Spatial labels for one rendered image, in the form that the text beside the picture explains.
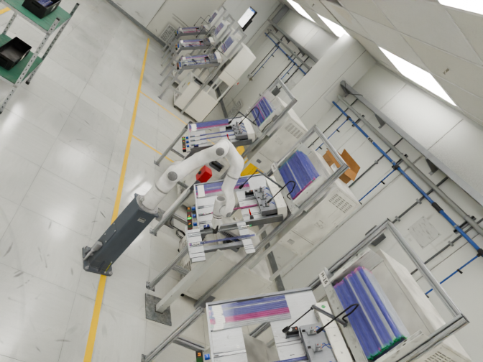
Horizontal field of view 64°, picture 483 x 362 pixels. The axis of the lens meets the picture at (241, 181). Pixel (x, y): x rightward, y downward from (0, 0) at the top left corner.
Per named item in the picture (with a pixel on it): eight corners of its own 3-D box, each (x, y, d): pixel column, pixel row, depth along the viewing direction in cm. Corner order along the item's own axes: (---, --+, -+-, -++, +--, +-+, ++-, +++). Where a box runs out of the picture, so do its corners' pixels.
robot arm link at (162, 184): (152, 185, 282) (172, 162, 274) (159, 177, 299) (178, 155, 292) (165, 196, 284) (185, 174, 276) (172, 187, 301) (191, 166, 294)
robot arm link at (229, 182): (247, 183, 277) (231, 218, 287) (233, 172, 286) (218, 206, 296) (238, 183, 270) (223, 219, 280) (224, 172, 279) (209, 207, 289)
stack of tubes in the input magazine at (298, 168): (292, 199, 319) (315, 177, 311) (277, 168, 362) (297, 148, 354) (302, 206, 325) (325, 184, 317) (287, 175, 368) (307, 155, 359)
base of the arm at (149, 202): (138, 209, 281) (153, 192, 276) (134, 192, 295) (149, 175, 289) (159, 217, 294) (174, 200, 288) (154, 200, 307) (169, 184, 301)
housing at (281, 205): (278, 221, 327) (277, 207, 320) (266, 189, 368) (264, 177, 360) (287, 219, 328) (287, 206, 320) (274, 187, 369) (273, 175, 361)
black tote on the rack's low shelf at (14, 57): (8, 71, 362) (14, 62, 359) (-11, 59, 354) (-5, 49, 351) (27, 55, 410) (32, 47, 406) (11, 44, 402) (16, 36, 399)
